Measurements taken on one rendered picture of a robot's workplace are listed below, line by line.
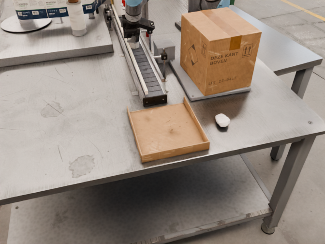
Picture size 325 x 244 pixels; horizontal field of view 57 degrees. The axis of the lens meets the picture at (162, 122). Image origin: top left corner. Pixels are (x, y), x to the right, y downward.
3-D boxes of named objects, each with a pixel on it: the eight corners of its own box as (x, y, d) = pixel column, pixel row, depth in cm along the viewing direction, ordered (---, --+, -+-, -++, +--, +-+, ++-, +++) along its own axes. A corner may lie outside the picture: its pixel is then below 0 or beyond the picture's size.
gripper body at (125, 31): (121, 27, 153) (120, 10, 142) (137, 25, 155) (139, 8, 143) (124, 39, 151) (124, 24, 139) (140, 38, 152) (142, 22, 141)
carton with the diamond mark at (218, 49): (179, 64, 158) (181, 13, 140) (220, 56, 164) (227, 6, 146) (204, 96, 136) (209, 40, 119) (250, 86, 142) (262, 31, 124)
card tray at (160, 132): (127, 113, 131) (126, 105, 129) (184, 102, 136) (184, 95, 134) (141, 163, 109) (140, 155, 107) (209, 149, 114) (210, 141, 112)
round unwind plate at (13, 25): (4, 17, 203) (4, 15, 202) (51, 11, 208) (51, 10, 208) (-2, 36, 180) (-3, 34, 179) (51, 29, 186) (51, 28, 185)
